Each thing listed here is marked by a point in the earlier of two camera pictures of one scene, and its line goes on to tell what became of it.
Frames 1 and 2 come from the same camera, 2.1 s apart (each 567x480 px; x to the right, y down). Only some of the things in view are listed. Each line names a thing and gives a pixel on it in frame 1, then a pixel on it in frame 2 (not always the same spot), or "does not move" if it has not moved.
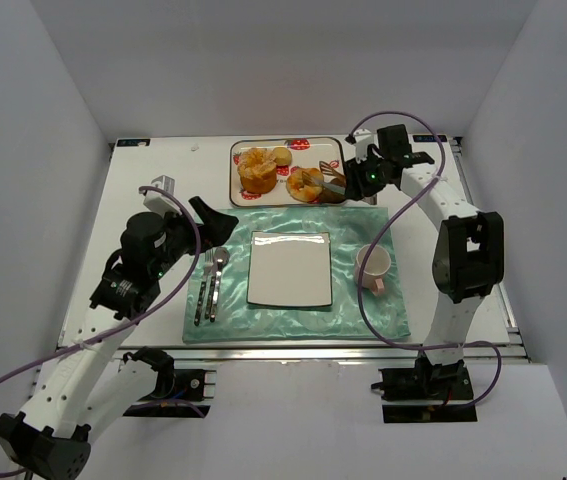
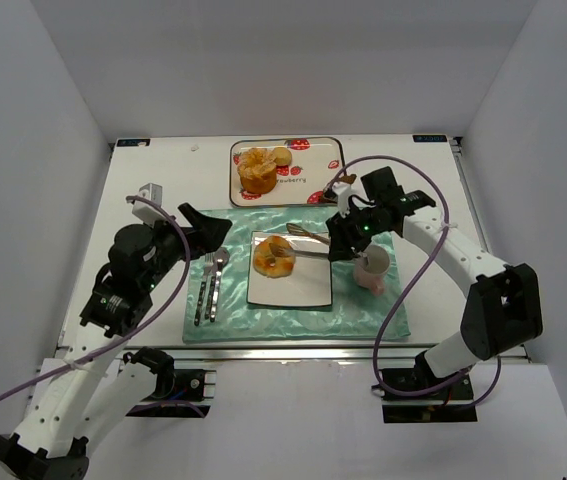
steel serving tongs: [331, 187] -> [283, 251]
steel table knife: [218, 281] does not move
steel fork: [208, 262] does not move
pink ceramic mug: [376, 267] does not move
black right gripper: [354, 179] -> [345, 230]
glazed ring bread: [301, 184] -> [274, 257]
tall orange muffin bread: [257, 170] does not move
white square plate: [289, 268] does not move
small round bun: [283, 155] does not move
